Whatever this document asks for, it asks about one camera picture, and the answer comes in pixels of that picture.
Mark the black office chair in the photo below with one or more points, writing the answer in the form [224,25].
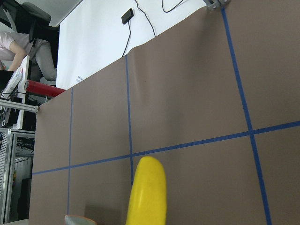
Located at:
[30,19]

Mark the small black device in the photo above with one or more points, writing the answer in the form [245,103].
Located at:
[127,16]

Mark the seated person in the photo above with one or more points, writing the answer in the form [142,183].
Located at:
[14,47]

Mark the yellow banana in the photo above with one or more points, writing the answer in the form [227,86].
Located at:
[148,198]

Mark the aluminium frame post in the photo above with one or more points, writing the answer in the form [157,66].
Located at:
[18,106]
[213,5]

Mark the red bottle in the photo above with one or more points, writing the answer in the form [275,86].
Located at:
[42,89]

